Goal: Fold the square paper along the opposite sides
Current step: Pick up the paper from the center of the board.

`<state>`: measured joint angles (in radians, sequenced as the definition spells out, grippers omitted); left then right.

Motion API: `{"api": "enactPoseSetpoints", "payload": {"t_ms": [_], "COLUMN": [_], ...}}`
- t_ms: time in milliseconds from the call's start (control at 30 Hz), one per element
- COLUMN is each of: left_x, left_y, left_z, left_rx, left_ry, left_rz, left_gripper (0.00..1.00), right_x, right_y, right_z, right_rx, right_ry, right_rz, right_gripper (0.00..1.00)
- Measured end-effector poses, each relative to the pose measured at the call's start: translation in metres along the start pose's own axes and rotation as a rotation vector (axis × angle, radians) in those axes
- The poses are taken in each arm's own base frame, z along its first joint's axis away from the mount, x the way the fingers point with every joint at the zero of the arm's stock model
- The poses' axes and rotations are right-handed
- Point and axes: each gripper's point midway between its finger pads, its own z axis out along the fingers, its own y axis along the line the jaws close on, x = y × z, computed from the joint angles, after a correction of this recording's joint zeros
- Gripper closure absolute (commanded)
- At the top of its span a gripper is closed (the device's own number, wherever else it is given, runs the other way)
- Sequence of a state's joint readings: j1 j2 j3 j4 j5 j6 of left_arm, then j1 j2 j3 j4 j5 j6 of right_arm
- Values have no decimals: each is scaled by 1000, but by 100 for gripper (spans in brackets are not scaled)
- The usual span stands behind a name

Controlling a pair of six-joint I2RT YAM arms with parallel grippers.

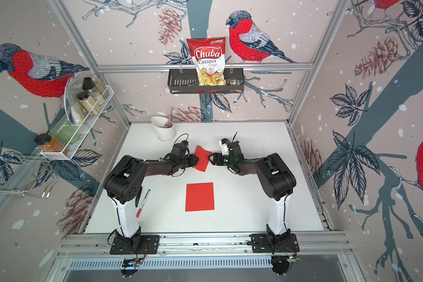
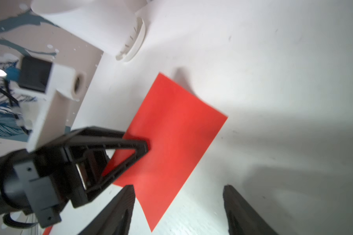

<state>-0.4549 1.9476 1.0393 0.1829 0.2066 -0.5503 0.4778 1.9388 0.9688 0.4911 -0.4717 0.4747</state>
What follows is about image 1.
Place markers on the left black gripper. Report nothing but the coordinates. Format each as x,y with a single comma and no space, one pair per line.
193,161

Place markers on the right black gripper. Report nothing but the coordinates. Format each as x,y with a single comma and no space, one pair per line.
216,156

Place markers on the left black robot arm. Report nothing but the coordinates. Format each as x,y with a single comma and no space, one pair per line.
124,187

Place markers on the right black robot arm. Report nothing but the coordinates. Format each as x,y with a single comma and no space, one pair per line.
277,182

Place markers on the white utensil cup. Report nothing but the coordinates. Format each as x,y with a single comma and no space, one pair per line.
163,132

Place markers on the red marker pen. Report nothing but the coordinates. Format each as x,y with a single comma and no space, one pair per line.
143,203

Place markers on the Chuba cassava chips bag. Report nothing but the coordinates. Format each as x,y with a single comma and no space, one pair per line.
208,56

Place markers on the black-lid spice jar lower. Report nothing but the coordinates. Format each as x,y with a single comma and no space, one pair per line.
89,103

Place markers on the black-lid spice jar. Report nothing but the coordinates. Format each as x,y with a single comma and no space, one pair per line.
95,85
89,103

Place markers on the black-lid spice jar upper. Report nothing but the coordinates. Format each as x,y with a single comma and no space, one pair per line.
95,85

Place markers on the green contents glass jar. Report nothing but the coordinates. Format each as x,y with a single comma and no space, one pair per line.
65,132

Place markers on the orange spice jar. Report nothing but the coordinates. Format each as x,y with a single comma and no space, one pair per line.
50,144

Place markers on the black wire wall basket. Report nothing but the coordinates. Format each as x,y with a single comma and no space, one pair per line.
194,81

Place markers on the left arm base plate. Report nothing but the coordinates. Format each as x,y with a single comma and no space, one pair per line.
148,244

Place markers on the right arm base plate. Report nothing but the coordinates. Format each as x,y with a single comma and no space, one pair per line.
262,243

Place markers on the white wire spice rack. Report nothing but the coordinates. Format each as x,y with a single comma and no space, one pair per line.
76,114

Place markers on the aluminium mounting rail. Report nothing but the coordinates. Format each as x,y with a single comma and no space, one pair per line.
200,251

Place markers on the chrome wire hook rack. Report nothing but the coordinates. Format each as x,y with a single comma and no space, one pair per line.
22,176

